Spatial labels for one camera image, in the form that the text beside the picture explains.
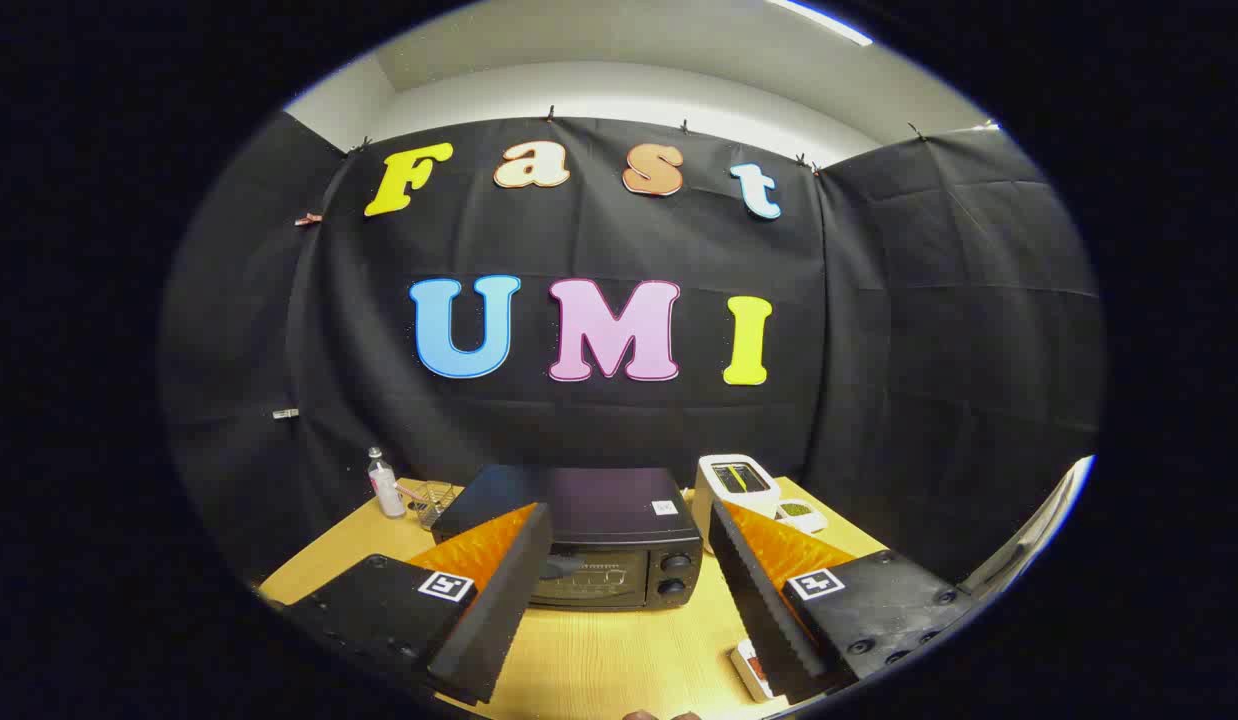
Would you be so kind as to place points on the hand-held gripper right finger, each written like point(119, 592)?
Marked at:
point(764, 610)

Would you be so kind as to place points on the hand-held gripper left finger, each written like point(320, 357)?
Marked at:
point(499, 610)

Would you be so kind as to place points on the brown meat piece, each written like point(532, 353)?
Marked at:
point(756, 668)

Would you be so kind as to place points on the black toaster oven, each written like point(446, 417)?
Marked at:
point(619, 505)

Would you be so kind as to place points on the white dish with green food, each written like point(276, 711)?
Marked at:
point(799, 511)

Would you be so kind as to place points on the white toaster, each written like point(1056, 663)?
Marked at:
point(755, 498)

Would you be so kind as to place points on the small white dish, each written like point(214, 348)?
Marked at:
point(741, 660)

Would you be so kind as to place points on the striped red white straw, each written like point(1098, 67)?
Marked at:
point(414, 492)

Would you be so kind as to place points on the clear plastic bottle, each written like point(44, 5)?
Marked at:
point(386, 490)

